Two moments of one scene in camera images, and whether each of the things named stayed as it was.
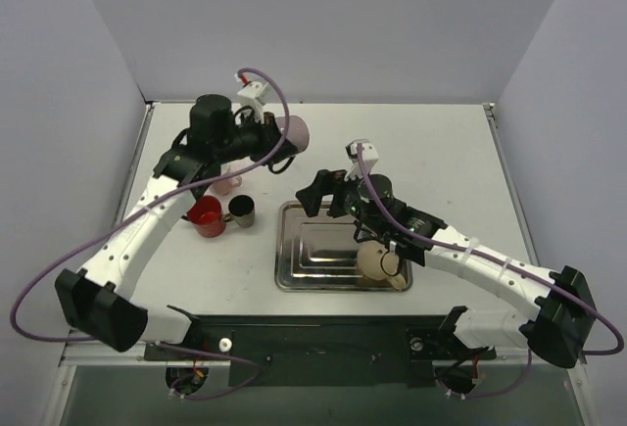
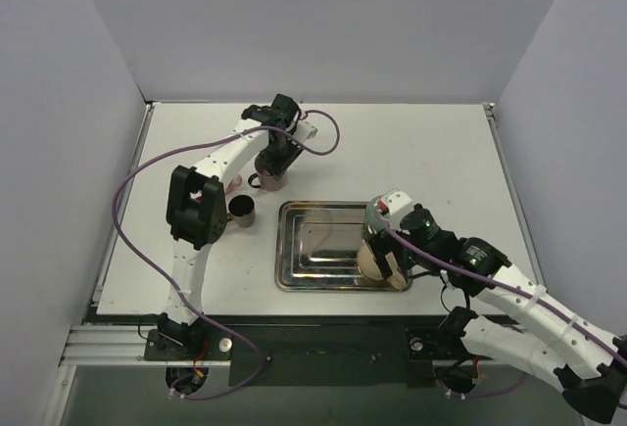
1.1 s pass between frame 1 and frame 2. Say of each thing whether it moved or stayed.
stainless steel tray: stayed
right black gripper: moved
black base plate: stayed
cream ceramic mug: stayed
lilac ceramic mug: moved
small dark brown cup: stayed
